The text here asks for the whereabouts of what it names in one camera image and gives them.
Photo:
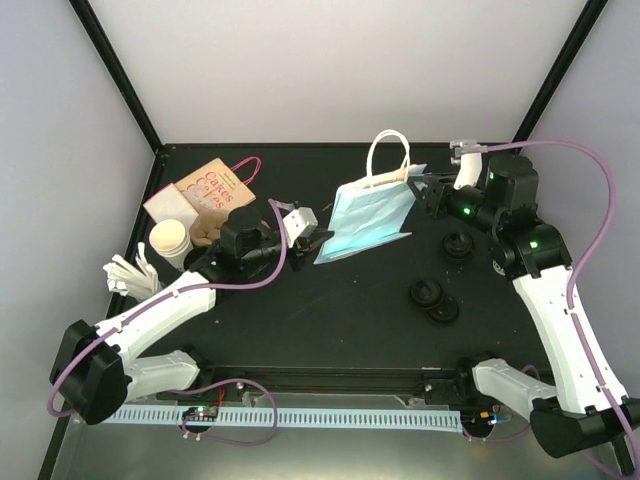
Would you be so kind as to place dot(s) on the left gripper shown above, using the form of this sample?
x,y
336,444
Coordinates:
x,y
300,245

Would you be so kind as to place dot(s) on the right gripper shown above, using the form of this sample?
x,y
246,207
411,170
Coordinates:
x,y
433,190

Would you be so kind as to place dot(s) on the light blue paper bag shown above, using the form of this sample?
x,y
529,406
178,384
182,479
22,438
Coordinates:
x,y
371,211

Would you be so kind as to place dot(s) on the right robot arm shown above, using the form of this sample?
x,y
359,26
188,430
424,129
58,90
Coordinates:
x,y
586,406

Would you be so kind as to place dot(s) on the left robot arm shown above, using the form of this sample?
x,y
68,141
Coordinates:
x,y
99,368

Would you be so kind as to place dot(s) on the black coffee lid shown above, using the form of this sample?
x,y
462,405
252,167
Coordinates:
x,y
458,246
445,312
426,294

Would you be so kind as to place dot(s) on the white pink-edged napkin pack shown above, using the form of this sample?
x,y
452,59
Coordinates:
x,y
170,204

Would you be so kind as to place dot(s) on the brown Cakes paper bag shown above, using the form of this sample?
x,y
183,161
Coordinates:
x,y
218,187

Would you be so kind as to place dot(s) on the left paper cup stack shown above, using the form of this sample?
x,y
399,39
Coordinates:
x,y
170,239

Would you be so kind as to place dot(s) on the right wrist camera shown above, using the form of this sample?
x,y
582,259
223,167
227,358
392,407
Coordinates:
x,y
467,156

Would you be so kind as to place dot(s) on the light blue slotted cable duct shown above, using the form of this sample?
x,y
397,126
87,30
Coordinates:
x,y
314,418

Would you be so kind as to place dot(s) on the black right frame post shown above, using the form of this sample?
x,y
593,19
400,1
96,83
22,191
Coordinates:
x,y
579,33

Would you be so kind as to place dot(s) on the black frame post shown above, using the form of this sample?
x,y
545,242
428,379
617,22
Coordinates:
x,y
579,33
103,46

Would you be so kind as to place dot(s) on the black left frame post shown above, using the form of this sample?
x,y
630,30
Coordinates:
x,y
103,46

